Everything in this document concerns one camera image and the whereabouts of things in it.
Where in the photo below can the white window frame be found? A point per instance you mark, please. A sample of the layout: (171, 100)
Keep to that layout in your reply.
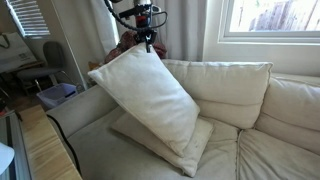
(266, 35)

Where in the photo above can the cream sofa back cushion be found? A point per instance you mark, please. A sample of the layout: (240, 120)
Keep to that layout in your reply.
(230, 86)
(293, 110)

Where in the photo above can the cream white throw pillow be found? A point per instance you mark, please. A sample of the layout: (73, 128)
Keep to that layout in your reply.
(146, 96)
(196, 146)

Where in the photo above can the grey office chair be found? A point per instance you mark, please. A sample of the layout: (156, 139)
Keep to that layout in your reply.
(53, 53)

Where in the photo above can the white tote bag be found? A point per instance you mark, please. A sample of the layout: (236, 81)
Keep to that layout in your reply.
(15, 50)

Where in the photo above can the white window blinds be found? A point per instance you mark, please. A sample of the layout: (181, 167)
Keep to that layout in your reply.
(28, 18)

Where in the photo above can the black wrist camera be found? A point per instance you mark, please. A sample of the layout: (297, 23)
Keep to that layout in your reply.
(133, 11)

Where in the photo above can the cream fabric sofa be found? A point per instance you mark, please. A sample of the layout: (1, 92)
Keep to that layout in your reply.
(110, 156)

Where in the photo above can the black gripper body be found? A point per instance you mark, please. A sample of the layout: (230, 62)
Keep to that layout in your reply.
(144, 30)

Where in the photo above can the aluminium rail frame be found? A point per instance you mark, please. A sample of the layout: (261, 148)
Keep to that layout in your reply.
(20, 160)

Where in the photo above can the white curtain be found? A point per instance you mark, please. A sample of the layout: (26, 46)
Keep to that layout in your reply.
(183, 30)

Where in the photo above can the lilac plastic bin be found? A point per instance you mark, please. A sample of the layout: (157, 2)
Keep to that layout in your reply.
(56, 95)

